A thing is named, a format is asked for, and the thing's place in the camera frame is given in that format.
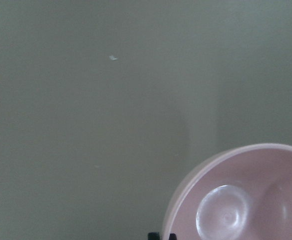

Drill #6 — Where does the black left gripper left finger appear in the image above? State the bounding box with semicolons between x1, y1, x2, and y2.
147;232;160;240

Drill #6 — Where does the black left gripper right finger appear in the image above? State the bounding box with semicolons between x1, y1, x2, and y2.
169;233;176;240

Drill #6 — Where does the small pink bowl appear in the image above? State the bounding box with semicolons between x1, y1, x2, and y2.
161;143;292;240

